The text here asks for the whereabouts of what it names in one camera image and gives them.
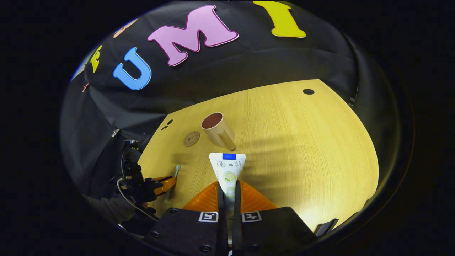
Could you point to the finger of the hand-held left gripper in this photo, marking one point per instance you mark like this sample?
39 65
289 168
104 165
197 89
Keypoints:
164 185

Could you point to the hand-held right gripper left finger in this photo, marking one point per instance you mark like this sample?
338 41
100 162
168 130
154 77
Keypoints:
221 220

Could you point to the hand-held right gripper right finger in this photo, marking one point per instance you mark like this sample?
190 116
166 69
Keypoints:
237 220

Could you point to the pale green toothbrush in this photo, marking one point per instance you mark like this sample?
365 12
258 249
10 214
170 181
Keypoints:
176 171

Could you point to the white toothpaste tube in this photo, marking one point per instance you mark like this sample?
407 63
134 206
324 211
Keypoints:
227 170

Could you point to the round brown coaster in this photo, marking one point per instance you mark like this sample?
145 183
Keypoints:
191 138

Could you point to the wooden desktop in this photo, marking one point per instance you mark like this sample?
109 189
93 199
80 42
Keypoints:
302 149

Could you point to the silver backdrop clip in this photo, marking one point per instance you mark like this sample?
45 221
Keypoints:
115 132

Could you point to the black round desk grommet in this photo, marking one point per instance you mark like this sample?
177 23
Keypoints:
170 122
308 91

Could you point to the red backdrop clip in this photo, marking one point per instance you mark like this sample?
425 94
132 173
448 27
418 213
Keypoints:
85 87

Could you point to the black backdrop cloth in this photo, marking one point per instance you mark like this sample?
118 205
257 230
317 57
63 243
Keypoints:
249 60

